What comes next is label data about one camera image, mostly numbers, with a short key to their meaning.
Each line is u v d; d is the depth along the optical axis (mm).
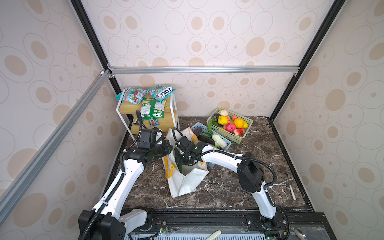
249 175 514
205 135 1021
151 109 747
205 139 996
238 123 1058
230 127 1054
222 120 1060
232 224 748
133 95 814
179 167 829
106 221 371
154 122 946
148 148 583
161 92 796
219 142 972
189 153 676
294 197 812
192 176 737
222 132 1058
